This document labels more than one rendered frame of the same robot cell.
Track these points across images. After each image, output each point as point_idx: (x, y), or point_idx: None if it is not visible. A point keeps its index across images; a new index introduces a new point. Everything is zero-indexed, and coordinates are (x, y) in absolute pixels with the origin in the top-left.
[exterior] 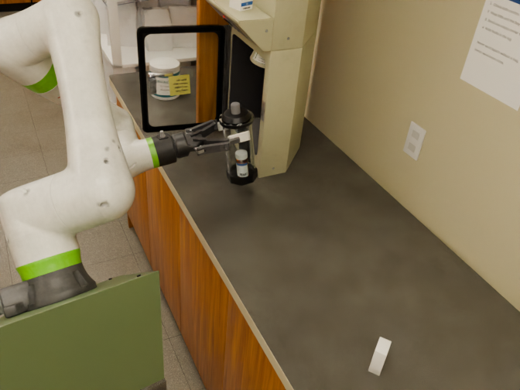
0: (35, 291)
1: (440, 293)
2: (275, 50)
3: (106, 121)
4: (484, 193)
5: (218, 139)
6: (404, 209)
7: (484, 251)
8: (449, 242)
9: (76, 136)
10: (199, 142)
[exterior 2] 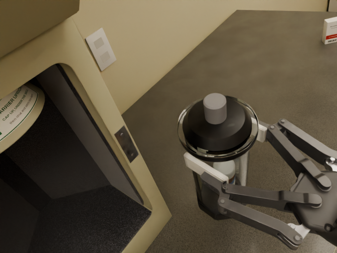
0: None
1: (231, 49)
2: None
3: None
4: (162, 7)
5: (284, 140)
6: (147, 93)
7: (183, 38)
8: (169, 67)
9: None
10: (322, 171)
